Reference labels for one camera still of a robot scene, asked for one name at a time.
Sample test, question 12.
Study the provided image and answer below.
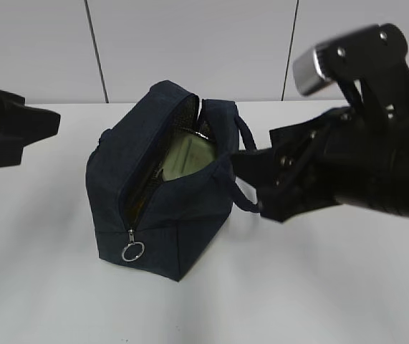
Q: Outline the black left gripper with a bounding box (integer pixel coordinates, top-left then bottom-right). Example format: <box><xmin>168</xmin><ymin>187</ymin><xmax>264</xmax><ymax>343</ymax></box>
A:
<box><xmin>0</xmin><ymin>90</ymin><xmax>61</xmax><ymax>168</ymax></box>

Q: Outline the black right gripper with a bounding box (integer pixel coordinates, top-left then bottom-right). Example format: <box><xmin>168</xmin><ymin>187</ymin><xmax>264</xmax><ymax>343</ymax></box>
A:
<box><xmin>231</xmin><ymin>107</ymin><xmax>376</xmax><ymax>222</ymax></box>

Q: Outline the green lid glass container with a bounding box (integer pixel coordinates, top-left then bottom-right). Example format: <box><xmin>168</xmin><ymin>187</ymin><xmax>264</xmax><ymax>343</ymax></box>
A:
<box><xmin>160</xmin><ymin>134</ymin><xmax>217</xmax><ymax>181</ymax></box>

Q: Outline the dark blue lunch bag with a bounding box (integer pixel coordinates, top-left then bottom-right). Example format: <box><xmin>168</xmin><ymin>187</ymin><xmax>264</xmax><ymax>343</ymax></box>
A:
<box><xmin>85</xmin><ymin>80</ymin><xmax>257</xmax><ymax>281</ymax></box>

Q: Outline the silver zipper pull ring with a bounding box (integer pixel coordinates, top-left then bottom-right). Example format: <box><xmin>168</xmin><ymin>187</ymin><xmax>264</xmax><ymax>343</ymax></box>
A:
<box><xmin>121</xmin><ymin>229</ymin><xmax>145</xmax><ymax>263</ymax></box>

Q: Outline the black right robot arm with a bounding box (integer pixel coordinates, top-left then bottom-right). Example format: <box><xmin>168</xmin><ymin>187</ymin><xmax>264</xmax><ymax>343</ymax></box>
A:
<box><xmin>231</xmin><ymin>107</ymin><xmax>409</xmax><ymax>222</ymax></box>

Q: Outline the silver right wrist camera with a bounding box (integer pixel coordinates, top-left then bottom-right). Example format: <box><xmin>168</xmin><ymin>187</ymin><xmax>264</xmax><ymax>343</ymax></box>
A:
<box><xmin>292</xmin><ymin>23</ymin><xmax>409</xmax><ymax>119</ymax></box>

